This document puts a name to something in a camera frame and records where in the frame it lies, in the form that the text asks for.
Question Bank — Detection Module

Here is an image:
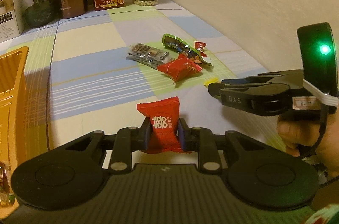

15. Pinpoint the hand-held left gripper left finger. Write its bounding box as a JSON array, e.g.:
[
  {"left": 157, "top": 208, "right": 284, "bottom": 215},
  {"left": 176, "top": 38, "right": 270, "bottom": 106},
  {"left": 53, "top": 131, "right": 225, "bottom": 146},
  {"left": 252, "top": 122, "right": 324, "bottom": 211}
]
[{"left": 53, "top": 118, "right": 154, "bottom": 174}]

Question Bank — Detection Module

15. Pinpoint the orange plastic tray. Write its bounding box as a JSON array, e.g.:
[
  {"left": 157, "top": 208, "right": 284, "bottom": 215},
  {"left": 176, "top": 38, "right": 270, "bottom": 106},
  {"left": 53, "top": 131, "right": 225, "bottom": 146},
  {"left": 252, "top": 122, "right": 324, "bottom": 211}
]
[{"left": 0, "top": 46, "right": 30, "bottom": 195}]

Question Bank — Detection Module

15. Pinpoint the small red candy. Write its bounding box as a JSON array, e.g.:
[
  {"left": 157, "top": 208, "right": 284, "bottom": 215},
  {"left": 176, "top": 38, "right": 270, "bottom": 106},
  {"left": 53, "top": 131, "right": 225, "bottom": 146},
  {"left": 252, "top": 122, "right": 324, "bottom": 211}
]
[{"left": 193, "top": 40, "right": 207, "bottom": 56}]

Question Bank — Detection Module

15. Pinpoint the green glass jar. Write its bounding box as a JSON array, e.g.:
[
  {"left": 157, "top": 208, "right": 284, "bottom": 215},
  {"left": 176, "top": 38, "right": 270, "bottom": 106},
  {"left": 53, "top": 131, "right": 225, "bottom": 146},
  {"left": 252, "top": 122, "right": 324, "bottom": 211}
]
[{"left": 22, "top": 0, "right": 57, "bottom": 28}]

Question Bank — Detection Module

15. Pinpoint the red candy packet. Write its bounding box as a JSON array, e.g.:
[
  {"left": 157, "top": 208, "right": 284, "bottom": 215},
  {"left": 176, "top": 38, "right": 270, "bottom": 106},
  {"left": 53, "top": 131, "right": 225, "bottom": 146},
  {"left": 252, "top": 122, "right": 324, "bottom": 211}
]
[
  {"left": 157, "top": 54, "right": 203, "bottom": 86},
  {"left": 136, "top": 96, "right": 186, "bottom": 154}
]

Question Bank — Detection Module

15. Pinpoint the grey snack packet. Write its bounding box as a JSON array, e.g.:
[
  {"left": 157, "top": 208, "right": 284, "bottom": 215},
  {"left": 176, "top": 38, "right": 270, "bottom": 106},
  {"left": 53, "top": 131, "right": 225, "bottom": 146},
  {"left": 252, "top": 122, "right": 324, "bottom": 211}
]
[{"left": 126, "top": 43, "right": 171, "bottom": 69}]

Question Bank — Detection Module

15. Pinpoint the white product box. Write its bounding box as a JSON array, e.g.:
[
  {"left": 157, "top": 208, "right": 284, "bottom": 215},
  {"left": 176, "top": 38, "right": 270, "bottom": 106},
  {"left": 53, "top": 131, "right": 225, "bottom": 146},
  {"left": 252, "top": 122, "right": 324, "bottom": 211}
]
[{"left": 0, "top": 0, "right": 32, "bottom": 43}]

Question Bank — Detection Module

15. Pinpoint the person's right hand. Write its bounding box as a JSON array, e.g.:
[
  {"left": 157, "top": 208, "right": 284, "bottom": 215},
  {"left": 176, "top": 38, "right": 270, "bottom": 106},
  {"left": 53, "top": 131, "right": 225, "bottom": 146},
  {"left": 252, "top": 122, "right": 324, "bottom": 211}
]
[{"left": 277, "top": 106, "right": 339, "bottom": 179}]

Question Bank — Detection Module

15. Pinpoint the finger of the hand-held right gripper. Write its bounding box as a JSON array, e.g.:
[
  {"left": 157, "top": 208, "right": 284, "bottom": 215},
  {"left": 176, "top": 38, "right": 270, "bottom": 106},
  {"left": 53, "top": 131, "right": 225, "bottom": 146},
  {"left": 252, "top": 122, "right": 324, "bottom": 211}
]
[
  {"left": 208, "top": 82, "right": 292, "bottom": 111},
  {"left": 222, "top": 70, "right": 305, "bottom": 85}
]

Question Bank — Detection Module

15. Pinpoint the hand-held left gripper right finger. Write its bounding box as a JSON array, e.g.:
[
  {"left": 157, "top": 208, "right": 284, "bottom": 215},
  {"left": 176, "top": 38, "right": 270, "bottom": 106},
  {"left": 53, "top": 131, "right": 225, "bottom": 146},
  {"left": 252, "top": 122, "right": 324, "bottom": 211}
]
[{"left": 178, "top": 118, "right": 276, "bottom": 174}]

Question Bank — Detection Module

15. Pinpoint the green snack packet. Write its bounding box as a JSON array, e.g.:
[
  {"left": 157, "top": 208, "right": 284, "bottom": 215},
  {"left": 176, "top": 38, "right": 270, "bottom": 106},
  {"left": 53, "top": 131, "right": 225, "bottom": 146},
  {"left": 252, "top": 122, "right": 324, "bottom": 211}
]
[{"left": 161, "top": 33, "right": 214, "bottom": 67}]

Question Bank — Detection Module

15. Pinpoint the checked tablecloth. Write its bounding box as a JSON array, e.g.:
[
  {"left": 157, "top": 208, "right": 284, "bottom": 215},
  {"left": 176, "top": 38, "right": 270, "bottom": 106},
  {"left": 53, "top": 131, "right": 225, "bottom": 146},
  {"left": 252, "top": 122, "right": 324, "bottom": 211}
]
[{"left": 0, "top": 0, "right": 302, "bottom": 170}]

